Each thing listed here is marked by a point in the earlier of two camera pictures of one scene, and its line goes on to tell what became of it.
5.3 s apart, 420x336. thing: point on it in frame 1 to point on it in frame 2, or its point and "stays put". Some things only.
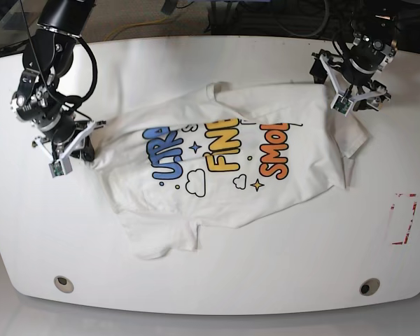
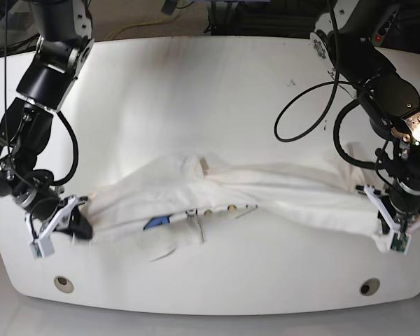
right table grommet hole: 369,286 stays put
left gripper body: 80,145 to 78,225
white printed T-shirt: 176,165 to 160,211
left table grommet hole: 64,284 stays put
